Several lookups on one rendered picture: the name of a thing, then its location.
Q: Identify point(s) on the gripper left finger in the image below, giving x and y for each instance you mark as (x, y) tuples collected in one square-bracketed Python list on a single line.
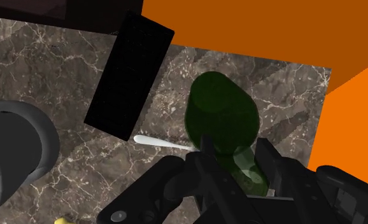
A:
[(159, 192)]

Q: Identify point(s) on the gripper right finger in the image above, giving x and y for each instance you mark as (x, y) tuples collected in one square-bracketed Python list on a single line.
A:
[(311, 192)]

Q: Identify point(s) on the white spoon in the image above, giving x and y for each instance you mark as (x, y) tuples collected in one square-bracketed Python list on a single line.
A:
[(159, 142)]

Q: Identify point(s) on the small yellow object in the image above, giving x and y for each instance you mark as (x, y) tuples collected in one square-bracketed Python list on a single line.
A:
[(64, 221)]

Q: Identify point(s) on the dark green glass bottle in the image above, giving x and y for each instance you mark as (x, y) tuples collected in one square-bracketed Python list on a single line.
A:
[(222, 114)]

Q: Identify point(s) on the black rectangular box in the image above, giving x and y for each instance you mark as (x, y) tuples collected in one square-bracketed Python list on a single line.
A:
[(130, 77)]

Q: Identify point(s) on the grey round pot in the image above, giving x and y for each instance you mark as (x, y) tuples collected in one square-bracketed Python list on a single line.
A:
[(13, 149)]

